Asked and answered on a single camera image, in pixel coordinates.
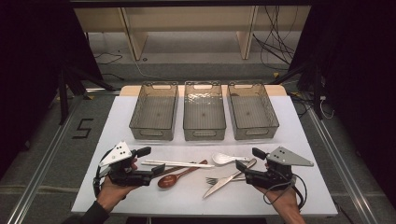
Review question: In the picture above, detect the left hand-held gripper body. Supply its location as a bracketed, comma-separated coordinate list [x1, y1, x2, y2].
[98, 141, 155, 188]

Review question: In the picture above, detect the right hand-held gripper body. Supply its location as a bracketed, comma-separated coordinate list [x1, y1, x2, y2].
[245, 146, 315, 191]

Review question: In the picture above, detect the brown wooden spoon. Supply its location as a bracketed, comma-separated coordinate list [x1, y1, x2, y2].
[157, 159, 208, 189]

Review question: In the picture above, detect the white chopstick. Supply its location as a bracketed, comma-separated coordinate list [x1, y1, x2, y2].
[145, 160, 216, 168]
[140, 161, 215, 169]

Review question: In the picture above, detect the white ceramic spoon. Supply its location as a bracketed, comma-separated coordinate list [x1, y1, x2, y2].
[211, 152, 251, 165]

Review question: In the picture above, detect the silver table knife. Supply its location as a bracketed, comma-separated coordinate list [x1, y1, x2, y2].
[202, 158, 258, 200]

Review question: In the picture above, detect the silver fork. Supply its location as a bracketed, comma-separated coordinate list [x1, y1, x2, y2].
[205, 175, 247, 187]

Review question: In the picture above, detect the clear grey plastic bin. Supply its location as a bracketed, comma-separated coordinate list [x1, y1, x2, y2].
[128, 81, 179, 142]
[182, 80, 227, 142]
[226, 81, 280, 141]

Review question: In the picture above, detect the person's left hand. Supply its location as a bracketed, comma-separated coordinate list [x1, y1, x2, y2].
[96, 176, 139, 213]

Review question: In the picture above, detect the person's right hand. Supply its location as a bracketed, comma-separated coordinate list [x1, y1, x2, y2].
[255, 186, 303, 217]

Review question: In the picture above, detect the white table cover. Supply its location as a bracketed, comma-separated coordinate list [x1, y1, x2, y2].
[70, 94, 339, 217]

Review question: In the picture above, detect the black metal stand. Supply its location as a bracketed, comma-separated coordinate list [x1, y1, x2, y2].
[269, 60, 325, 120]
[57, 66, 117, 126]

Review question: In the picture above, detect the dark curtain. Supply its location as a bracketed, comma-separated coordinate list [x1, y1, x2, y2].
[0, 0, 104, 178]
[289, 0, 396, 200]

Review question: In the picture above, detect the light wooden desk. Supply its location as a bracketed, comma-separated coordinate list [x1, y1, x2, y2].
[74, 6, 312, 62]

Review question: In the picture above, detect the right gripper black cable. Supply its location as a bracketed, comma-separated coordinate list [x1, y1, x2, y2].
[262, 173, 308, 211]

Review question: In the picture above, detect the aluminium floor rail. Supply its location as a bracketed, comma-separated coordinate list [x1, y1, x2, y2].
[6, 92, 86, 224]
[306, 105, 380, 224]

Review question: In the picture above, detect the white floor cable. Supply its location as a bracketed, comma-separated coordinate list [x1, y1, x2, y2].
[120, 49, 163, 80]

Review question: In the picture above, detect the black floor cable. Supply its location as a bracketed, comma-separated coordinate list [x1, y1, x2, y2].
[93, 51, 124, 65]

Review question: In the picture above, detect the bundle of black cables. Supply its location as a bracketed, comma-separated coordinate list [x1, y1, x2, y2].
[251, 6, 300, 71]

